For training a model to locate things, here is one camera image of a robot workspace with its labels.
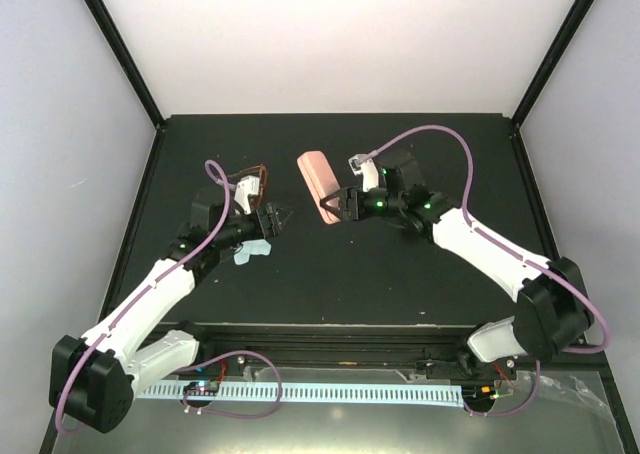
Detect pink glasses case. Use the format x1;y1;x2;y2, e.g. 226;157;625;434
297;151;340;225

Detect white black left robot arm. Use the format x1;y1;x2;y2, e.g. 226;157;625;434
49;188;287;433

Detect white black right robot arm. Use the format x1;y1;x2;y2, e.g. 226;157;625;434
298;150;594;377

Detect left base circuit board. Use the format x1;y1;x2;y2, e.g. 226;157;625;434
183;380;219;397

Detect base circuit board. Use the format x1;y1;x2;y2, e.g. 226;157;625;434
183;380;219;397
462;384;514;401

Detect right base circuit board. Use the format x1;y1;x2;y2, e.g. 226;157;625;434
462;384;514;401

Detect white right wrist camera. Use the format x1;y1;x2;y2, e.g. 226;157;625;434
348;154;380;192

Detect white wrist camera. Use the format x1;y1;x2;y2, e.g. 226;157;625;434
234;175;260;214
348;154;380;192

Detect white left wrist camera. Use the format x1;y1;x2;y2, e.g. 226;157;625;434
234;175;260;214

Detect brown frame sunglasses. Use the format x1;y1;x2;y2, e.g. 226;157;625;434
228;164;268;207

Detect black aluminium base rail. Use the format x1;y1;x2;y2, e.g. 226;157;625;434
157;341;516;380

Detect white slotted cable duct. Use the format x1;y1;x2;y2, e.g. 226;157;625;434
138;380;464;408

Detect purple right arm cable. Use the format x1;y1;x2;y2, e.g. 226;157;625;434
349;124;612;419

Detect left black frame post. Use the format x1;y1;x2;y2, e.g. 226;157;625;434
83;0;166;130

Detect black frame post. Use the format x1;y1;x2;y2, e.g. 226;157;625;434
511;0;596;130
83;0;166;130

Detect right black frame post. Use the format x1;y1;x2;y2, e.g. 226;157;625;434
511;0;596;130

